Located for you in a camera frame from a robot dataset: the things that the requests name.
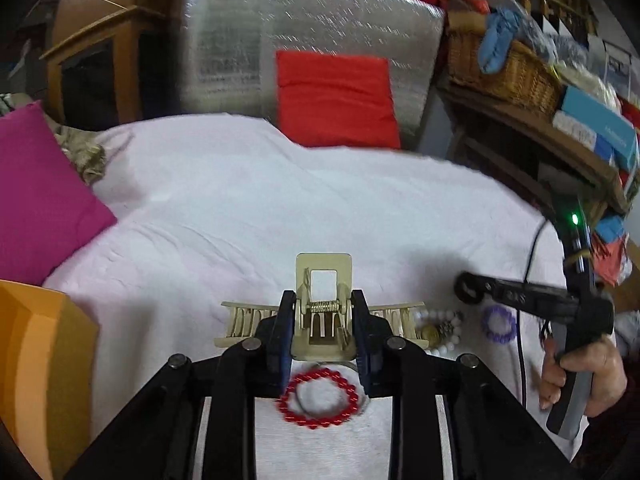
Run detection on red bead bracelet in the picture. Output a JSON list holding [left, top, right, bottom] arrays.
[[275, 366, 362, 430]]

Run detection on white pearl bead necklace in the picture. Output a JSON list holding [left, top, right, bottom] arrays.
[[412, 308, 464, 360]]

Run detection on purple bead bracelet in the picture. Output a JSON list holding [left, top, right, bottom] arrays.
[[480, 303, 518, 345]]

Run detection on beige claw hair clip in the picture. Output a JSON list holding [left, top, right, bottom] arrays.
[[214, 251, 431, 364]]

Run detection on silver bangle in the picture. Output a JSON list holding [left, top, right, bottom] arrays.
[[290, 361, 370, 419]]

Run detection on right hand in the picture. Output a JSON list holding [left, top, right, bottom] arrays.
[[538, 336, 627, 417]]

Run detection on wooden shelf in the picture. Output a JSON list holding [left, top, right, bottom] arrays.
[[437, 77, 630, 223]]

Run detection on white pink bed towel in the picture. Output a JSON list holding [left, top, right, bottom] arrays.
[[47, 114, 578, 479]]

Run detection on teal white box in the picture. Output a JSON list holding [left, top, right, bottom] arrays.
[[552, 86, 639, 172]]

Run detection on orange storage box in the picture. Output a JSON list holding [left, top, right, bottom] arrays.
[[1, 281, 99, 479]]

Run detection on wicker basket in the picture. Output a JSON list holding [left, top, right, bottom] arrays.
[[447, 11, 563, 119]]

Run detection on red cushion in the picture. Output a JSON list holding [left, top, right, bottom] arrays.
[[276, 50, 400, 150]]

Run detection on blue cloth in basket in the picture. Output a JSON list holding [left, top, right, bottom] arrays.
[[477, 8, 524, 75]]

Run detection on magenta cushion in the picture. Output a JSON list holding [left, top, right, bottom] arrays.
[[0, 102, 116, 286]]

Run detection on beige patterned cloth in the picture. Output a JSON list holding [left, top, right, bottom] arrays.
[[53, 126, 106, 186]]

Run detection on wooden cabinet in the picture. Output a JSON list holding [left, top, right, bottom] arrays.
[[41, 4, 166, 128]]

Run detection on silver foil insulation sheet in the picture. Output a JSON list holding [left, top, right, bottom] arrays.
[[176, 0, 445, 150]]

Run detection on black cable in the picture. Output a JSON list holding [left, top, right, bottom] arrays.
[[514, 216, 550, 406]]

